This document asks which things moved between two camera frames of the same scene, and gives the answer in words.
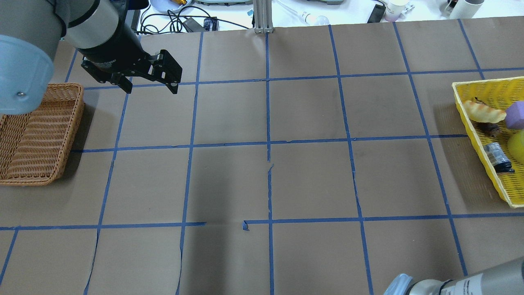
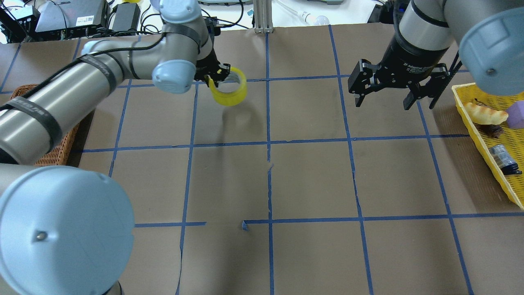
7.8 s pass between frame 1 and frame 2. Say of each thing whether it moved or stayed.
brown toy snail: stayed
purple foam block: stayed
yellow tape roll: moved
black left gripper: moved
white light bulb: stayed
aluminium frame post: stayed
